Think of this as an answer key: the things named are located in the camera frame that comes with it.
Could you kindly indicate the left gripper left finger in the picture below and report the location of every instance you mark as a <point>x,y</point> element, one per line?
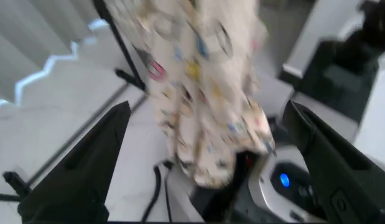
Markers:
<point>80,174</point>

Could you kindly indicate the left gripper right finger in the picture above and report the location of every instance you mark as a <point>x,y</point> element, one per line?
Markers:
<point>344,177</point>

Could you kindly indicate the cream printed garment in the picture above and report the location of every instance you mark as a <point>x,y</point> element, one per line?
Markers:
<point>204,93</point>

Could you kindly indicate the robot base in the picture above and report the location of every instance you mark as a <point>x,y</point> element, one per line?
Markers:
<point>285,189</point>

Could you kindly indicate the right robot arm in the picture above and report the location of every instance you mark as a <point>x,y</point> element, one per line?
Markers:
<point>375,21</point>

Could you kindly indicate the black clothes rack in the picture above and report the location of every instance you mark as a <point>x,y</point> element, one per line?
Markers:
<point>123,46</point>

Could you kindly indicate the white curtain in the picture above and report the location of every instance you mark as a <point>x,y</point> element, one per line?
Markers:
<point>30,40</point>

